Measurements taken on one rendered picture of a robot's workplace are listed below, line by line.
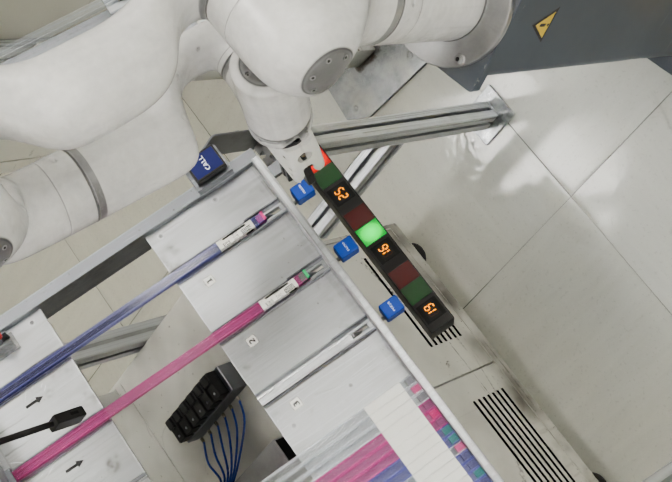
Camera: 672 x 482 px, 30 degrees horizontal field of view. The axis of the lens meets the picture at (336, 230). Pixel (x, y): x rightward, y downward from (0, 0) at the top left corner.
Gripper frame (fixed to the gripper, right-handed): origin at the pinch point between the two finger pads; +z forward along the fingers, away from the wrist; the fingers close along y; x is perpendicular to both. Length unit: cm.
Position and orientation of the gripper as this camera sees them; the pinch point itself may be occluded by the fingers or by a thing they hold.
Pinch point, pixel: (293, 166)
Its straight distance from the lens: 173.6
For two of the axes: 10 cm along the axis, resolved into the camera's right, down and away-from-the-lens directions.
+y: -5.9, -7.5, 3.1
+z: 0.7, 3.3, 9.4
